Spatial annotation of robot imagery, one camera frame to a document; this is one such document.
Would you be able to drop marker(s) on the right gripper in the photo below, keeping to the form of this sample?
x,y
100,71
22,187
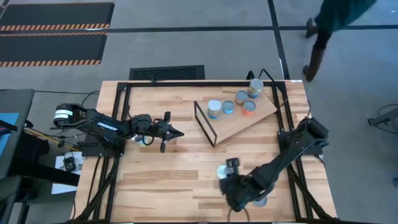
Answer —
x,y
239,189

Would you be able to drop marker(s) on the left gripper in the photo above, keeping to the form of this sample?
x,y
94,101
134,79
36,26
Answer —
x,y
149,124

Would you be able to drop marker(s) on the white lid blue label can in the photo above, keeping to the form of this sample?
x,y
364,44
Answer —
x,y
214,107

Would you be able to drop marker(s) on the orange patterned can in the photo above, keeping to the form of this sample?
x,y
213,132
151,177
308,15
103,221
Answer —
x,y
249,107

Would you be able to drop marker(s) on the brown patterned can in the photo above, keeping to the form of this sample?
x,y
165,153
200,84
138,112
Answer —
x,y
241,97

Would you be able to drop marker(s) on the large silver can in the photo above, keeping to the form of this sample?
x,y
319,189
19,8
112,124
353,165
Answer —
x,y
255,87

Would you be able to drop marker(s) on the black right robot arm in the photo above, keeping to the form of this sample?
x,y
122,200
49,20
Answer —
x,y
292,149

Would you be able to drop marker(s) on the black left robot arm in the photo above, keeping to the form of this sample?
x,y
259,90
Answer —
x,y
102,126

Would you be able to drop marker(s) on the yellow and blue can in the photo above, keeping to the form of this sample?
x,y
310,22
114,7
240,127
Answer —
x,y
138,140

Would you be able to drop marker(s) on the grey lid can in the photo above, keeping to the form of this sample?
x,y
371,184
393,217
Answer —
x,y
262,203

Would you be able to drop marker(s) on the black floor vent grate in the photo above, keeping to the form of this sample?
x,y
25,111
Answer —
x,y
168,73

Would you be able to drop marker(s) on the small black device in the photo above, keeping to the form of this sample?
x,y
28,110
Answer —
x,y
69,163

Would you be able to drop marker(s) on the white paper sheet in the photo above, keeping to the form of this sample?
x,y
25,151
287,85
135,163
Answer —
x,y
60,161
62,188

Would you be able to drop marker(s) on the black desk base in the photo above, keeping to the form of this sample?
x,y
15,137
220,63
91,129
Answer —
x,y
46,174

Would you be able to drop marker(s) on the black hazard stripe floor mat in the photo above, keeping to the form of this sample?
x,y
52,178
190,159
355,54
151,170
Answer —
x,y
49,48
56,14

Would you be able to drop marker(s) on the grey desk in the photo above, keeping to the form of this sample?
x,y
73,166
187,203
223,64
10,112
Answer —
x,y
18,102

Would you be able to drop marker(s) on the blue item on desk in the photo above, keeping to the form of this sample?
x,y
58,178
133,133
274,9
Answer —
x,y
7,130

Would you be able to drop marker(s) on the grey metal stand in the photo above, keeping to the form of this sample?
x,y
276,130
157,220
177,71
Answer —
x,y
385,119

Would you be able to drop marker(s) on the person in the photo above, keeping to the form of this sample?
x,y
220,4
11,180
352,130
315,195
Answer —
x,y
339,12

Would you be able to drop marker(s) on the black aluminium table frame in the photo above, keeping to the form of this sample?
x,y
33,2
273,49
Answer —
x,y
174,83

